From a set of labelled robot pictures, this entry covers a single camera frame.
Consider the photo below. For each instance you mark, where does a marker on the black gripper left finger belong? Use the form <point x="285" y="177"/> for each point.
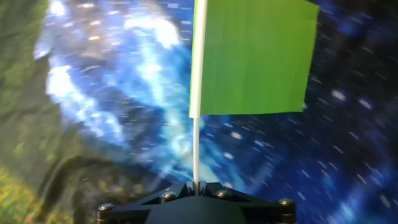
<point x="124" y="213"/>

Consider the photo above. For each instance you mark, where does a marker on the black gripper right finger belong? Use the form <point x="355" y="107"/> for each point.
<point x="267" y="211"/>

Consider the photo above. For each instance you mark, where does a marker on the small green flag white stick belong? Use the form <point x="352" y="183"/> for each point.
<point x="255" y="59"/>

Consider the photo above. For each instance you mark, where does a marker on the galaxy print cloth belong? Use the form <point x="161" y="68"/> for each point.
<point x="311" y="155"/>

